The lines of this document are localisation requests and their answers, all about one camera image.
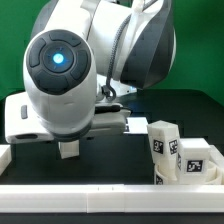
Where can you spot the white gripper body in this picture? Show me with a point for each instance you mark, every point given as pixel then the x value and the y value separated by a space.
pixel 22 125

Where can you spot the white round stool seat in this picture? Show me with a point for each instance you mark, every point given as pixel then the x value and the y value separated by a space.
pixel 166 173

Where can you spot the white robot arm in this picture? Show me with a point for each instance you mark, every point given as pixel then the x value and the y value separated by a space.
pixel 82 54

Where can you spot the white left fence bar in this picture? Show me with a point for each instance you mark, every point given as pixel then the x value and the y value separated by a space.
pixel 5 157

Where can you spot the white front fence bar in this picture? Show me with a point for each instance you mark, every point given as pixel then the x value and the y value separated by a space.
pixel 111 198

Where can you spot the white marker sheet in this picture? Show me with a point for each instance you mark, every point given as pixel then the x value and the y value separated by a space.
pixel 136 125

